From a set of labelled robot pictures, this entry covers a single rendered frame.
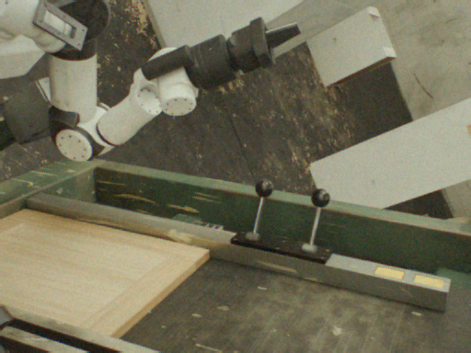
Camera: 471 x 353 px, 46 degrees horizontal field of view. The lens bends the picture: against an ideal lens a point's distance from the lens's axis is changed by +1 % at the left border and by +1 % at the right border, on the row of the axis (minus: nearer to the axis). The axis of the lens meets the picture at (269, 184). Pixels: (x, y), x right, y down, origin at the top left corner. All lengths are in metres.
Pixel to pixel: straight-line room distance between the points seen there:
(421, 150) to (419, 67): 4.56
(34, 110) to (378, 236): 0.93
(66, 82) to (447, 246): 0.85
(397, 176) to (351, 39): 1.85
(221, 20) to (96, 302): 2.66
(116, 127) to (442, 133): 3.57
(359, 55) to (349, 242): 4.68
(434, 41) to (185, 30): 5.90
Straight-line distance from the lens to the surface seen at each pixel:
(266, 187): 1.09
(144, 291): 1.00
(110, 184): 1.54
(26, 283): 1.08
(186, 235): 1.15
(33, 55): 1.00
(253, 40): 1.01
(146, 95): 1.14
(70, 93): 1.17
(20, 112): 1.60
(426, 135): 4.52
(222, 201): 1.36
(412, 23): 9.06
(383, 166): 4.63
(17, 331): 0.86
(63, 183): 1.48
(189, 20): 3.58
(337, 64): 5.94
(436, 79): 8.95
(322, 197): 1.05
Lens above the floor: 1.99
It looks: 29 degrees down
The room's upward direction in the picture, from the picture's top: 68 degrees clockwise
